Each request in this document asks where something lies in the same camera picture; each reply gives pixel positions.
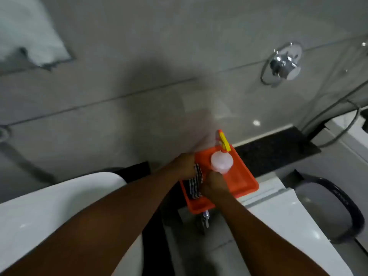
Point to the chrome angle valve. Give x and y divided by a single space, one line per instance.
204 221

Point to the person's left hand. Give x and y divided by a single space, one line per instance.
183 166

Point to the person's left forearm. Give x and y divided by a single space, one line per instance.
95 227

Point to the white ceramic sink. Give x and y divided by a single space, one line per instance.
43 209

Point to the person's right hand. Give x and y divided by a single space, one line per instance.
214 186

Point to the white toilet tank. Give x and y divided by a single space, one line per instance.
284 221

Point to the black toilet seat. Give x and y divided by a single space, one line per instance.
342 198

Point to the translucent spray bottle yellow trigger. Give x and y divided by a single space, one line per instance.
222 160

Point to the person's left fingers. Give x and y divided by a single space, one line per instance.
194 170

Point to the wall mirror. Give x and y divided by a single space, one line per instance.
28 28

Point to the person's right forearm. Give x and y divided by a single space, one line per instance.
258 241

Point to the orange plastic tray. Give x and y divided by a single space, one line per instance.
238 178

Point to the person's right fingers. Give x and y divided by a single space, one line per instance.
215 175

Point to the black white striped cloth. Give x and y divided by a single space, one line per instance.
196 183

